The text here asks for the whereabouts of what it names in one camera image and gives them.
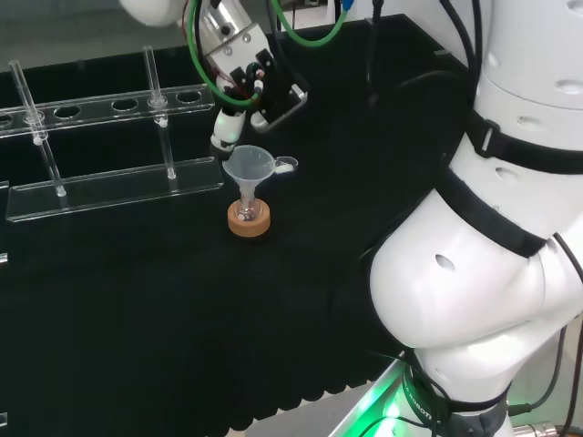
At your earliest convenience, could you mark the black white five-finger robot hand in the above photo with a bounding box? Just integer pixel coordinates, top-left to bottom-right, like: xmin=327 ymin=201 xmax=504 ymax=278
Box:
xmin=203 ymin=23 xmax=312 ymax=161

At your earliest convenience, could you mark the clear weighing funnel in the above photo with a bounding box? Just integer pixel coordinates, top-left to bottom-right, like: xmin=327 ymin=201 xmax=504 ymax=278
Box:
xmin=271 ymin=156 xmax=301 ymax=176

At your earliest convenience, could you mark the clear plastic funnel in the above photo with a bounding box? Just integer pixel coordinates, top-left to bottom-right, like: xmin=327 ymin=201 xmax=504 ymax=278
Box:
xmin=221 ymin=144 xmax=278 ymax=216

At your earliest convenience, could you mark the clear acrylic funnel stand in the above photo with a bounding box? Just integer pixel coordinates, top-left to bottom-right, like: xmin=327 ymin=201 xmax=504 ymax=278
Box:
xmin=0 ymin=45 xmax=225 ymax=224

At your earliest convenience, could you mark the small round-bottom glass flask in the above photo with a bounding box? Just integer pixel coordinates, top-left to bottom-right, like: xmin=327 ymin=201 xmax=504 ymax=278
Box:
xmin=236 ymin=193 xmax=261 ymax=224

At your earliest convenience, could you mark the black bench cloth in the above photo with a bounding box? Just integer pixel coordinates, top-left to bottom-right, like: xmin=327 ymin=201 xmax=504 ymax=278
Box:
xmin=0 ymin=13 xmax=477 ymax=437

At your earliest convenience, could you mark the green cable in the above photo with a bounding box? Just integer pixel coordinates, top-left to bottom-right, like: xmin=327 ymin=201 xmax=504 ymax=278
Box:
xmin=186 ymin=0 xmax=353 ymax=109

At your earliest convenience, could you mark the black cable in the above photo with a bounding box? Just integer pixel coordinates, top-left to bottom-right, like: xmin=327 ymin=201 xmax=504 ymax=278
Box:
xmin=365 ymin=0 xmax=383 ymax=107
xmin=438 ymin=0 xmax=485 ymax=95
xmin=508 ymin=232 xmax=583 ymax=437

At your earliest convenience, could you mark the cork ring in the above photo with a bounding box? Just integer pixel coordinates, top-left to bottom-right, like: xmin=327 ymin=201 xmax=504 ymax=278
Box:
xmin=227 ymin=199 xmax=271 ymax=239

